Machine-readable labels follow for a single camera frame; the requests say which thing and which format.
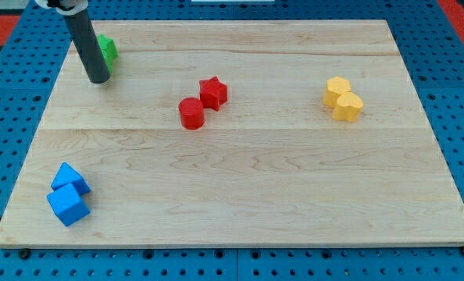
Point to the green star block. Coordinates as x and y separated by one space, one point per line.
107 46

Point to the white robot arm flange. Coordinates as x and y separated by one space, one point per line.
64 7

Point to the light wooden board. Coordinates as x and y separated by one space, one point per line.
270 169

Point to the red star block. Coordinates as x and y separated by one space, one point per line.
213 93

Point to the red cylinder block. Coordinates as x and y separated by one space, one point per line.
191 113

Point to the yellow hexagon block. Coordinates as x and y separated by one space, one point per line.
335 87

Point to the yellow heart block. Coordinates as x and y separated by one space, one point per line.
347 107

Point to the blue triangle block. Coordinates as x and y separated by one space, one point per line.
66 174

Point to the blue cube block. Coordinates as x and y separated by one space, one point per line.
67 204

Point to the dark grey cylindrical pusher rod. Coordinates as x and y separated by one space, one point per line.
84 38

